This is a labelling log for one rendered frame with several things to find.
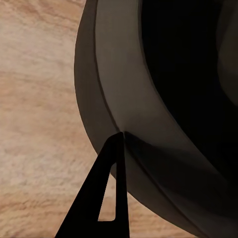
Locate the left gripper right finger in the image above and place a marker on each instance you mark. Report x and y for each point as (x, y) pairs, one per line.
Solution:
(227, 147)

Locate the cauldron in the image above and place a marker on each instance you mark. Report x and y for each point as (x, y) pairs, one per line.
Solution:
(165, 73)

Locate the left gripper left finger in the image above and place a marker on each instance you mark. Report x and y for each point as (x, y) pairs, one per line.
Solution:
(82, 218)

